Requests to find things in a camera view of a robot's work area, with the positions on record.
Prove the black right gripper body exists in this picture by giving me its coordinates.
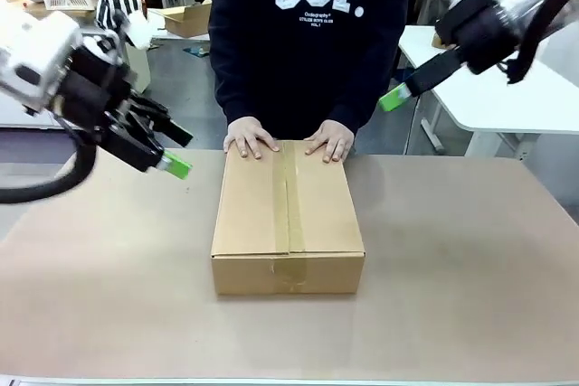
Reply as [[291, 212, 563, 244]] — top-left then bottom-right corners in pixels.
[[436, 0, 522, 76]]

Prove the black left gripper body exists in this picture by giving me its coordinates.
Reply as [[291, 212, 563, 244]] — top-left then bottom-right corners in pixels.
[[46, 48, 138, 146]]

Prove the large brown cardboard box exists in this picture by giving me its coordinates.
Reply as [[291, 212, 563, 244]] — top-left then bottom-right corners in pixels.
[[210, 138, 366, 297]]

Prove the person's left forearm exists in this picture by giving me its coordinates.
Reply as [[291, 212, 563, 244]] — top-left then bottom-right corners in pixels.
[[325, 73, 395, 135]]

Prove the person's right forearm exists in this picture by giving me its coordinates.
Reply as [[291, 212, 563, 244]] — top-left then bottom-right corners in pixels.
[[211, 42, 264, 128]]

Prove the small open cardboard box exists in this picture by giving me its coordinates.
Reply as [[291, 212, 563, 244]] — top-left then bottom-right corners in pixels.
[[148, 0, 214, 39]]

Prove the person's right hand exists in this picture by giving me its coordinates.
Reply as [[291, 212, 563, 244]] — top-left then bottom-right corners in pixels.
[[223, 117, 280, 161]]

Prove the person's left hand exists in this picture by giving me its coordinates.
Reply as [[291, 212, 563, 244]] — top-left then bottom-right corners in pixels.
[[303, 119, 356, 165]]

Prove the white folding table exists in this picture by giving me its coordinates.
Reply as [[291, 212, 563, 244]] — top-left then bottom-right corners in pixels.
[[147, 8, 212, 42]]

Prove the person in dark sweater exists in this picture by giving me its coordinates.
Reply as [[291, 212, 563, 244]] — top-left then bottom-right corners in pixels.
[[208, 0, 416, 141]]

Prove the brown packing tape strip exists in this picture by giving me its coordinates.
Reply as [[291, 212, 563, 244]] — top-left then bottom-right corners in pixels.
[[270, 139, 309, 293]]

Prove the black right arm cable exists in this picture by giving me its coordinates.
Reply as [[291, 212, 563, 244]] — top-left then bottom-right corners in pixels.
[[505, 0, 579, 86]]

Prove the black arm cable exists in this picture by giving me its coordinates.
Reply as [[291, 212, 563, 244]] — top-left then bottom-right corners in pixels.
[[505, 0, 579, 86], [0, 132, 99, 205]]

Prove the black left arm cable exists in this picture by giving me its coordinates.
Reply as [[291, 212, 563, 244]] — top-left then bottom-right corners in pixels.
[[0, 132, 99, 205]]

